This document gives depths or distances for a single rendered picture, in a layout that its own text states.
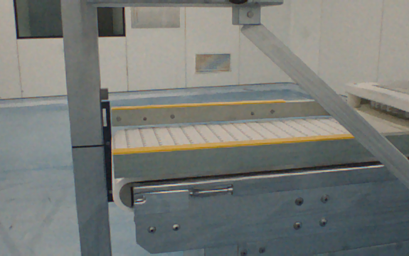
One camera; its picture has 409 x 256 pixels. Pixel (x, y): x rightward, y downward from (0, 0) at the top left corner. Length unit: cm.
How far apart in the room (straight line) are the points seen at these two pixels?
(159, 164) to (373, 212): 33
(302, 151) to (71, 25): 45
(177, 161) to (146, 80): 545
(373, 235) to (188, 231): 33
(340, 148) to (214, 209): 19
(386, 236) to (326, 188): 19
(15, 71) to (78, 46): 505
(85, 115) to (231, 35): 559
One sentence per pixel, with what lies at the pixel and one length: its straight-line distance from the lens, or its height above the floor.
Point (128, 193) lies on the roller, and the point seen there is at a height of 81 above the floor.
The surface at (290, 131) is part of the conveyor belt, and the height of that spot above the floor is 83.
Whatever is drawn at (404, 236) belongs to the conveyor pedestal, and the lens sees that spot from 79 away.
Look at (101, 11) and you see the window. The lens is 582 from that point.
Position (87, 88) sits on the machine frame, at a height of 91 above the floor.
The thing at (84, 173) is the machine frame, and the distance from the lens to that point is 83.
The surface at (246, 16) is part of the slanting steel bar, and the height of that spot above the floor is 103.
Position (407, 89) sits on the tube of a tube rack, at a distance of 80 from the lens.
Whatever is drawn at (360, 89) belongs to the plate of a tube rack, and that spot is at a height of 90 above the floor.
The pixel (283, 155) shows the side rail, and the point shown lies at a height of 85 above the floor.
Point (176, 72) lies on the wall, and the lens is 606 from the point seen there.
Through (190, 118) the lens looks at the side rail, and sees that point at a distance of 80.
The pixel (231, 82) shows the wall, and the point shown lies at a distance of 638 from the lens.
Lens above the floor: 102
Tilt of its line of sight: 14 degrees down
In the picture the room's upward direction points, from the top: straight up
